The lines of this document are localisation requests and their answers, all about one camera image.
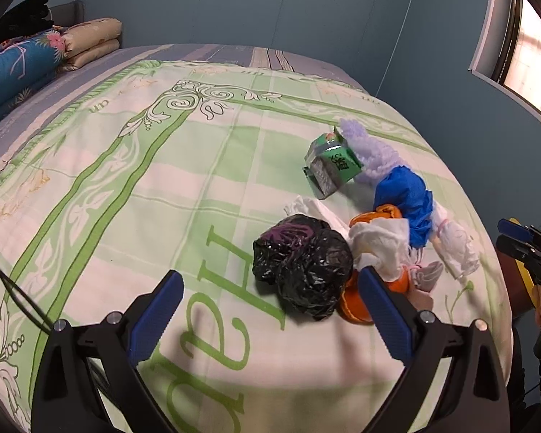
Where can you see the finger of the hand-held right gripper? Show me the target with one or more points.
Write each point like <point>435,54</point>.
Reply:
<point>514,227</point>
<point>532,257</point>

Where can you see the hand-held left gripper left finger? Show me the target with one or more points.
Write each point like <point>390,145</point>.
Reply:
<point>158,311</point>

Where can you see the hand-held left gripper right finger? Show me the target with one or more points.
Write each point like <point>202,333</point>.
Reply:
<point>383,311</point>

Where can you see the brown bin with yellow rim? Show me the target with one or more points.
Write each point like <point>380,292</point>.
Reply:
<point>511,279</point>

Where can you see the white plastic bag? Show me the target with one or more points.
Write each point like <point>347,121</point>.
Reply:
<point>460,243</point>

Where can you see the white tissue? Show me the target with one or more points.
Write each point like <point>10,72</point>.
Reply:
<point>311,207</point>
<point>378,241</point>

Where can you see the black plastic bag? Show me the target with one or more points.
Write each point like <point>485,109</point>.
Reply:
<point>306,270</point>

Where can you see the blue plastic bag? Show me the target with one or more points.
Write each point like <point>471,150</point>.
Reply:
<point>405,198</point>

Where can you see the pink tissue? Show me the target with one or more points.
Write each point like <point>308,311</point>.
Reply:
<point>426,276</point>

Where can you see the green printed blanket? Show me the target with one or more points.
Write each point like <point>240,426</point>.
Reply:
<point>162,189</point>

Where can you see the flat white tissue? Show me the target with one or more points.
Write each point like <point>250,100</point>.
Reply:
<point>311,207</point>

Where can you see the green drink carton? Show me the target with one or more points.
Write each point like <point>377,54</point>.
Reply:
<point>338,162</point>

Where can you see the window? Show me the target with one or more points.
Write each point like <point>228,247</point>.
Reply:
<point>529,40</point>

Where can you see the folded beige quilt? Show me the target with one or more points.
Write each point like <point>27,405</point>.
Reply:
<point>94,38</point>

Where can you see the blue floral pillow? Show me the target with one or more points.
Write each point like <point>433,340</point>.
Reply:
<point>22,63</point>

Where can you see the black cloth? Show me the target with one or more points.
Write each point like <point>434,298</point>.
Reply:
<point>29,13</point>

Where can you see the grey bed frame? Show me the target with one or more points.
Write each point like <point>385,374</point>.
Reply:
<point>69,13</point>

